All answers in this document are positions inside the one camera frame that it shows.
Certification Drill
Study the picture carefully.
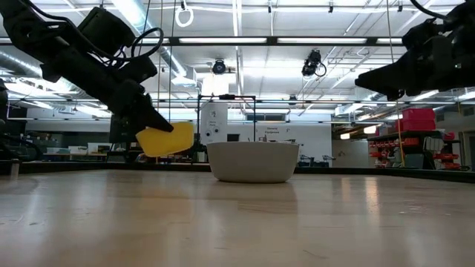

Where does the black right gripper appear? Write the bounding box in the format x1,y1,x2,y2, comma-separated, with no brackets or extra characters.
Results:
354,16,475,102

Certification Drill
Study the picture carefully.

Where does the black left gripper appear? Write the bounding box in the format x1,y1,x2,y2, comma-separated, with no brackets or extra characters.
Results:
40,44,175,134

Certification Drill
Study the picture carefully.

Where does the yellow bowl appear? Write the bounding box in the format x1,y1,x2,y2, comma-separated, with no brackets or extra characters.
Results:
135,121,195,158

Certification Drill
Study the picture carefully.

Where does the dark shelf with red bins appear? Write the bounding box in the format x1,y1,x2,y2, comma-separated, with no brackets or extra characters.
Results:
366,129,462,171

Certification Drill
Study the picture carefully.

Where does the red storage bin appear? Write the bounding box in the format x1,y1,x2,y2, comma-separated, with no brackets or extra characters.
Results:
402,108,436,121
394,119,437,132

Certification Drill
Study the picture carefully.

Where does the white pillar with sign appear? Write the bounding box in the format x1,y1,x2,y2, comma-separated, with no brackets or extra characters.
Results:
200,76,229,146

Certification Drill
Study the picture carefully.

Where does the large pale grey bowl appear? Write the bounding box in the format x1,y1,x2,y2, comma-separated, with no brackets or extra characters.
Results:
206,141,300,184

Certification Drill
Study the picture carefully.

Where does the black camera with cable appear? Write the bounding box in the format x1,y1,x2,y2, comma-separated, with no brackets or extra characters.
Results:
301,48,328,81

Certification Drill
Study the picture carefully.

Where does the black metal stand frame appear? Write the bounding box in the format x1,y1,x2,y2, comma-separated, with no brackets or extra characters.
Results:
196,93,258,165

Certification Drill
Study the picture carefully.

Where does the black round camera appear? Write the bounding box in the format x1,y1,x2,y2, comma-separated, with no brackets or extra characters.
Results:
212,59,228,76

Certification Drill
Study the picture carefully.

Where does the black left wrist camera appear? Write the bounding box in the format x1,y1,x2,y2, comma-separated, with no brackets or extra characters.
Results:
76,6,137,57

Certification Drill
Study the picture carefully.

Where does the white cable loop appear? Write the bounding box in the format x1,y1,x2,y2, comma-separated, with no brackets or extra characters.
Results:
174,4,195,29

